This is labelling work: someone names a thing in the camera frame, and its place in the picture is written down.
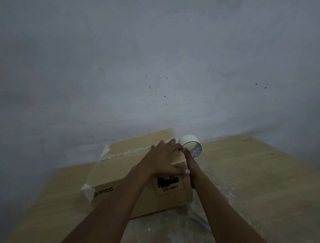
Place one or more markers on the person's right hand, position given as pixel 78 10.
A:
pixel 192 170

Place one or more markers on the person's left hand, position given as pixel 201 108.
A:
pixel 162 160

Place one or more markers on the clear tape roll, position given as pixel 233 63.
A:
pixel 188 140

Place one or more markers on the brown cardboard box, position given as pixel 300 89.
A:
pixel 120 175

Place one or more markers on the person's left forearm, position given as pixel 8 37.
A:
pixel 105 212

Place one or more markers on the person's right forearm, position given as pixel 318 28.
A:
pixel 222 212

